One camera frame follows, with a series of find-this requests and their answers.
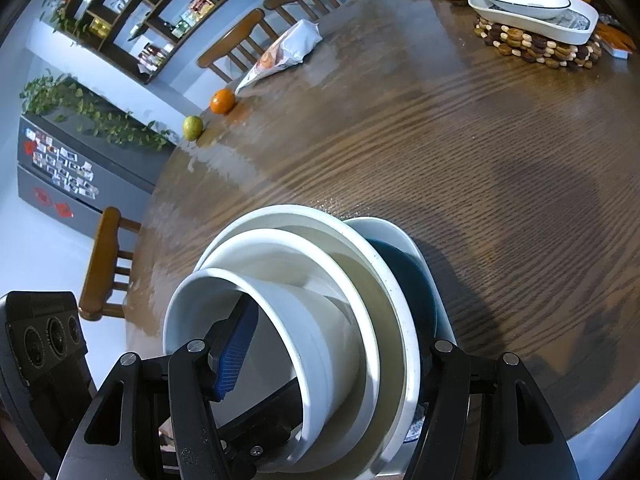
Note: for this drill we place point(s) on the grey refrigerator with magnets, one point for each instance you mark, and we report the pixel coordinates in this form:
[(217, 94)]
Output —
[(115, 180)]

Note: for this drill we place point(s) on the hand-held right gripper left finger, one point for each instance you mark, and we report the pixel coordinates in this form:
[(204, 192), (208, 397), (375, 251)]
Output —
[(235, 355)]

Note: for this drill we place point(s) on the beige round bowl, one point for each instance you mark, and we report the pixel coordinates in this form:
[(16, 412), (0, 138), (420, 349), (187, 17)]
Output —
[(365, 270)]

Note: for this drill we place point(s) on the trailing green plant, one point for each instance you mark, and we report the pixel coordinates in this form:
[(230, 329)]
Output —
[(85, 105)]

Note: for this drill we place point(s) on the dark wooden wall shelf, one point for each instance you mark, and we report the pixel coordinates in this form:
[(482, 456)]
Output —
[(146, 76)]

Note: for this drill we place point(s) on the white rectangular dish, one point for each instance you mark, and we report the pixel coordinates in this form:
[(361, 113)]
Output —
[(570, 30)]

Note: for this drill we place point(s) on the white round bowl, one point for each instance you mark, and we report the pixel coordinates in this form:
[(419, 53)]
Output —
[(300, 260)]

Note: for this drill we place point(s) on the large patterned square plate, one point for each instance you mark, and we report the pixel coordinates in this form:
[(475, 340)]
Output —
[(430, 270)]

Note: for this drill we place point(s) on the white oval dish dark rim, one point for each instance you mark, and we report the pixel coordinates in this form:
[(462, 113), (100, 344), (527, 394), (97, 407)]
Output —
[(525, 0)]

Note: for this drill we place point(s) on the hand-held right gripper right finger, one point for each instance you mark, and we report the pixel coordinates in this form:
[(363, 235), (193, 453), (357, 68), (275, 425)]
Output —
[(447, 365)]

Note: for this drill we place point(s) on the orange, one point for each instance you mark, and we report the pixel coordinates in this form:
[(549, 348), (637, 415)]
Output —
[(222, 101)]

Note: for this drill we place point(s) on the green pear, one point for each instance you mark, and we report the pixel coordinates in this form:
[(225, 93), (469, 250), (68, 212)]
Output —
[(192, 127)]

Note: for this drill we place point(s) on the bagged bread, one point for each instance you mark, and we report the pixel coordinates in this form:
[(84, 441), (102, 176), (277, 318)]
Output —
[(290, 45)]

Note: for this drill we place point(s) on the white straight-sided bowl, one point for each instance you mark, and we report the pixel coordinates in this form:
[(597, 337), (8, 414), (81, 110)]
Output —
[(320, 320)]

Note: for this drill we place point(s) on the small shelf plant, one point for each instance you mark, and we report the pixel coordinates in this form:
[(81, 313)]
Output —
[(65, 17)]

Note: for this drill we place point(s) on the wooden beaded trivet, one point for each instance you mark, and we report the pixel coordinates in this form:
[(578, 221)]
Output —
[(540, 52)]

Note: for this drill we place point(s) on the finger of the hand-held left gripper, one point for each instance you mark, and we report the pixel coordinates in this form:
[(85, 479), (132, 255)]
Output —
[(265, 425)]

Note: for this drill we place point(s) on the small red white box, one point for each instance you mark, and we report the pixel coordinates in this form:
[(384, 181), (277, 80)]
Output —
[(616, 51)]

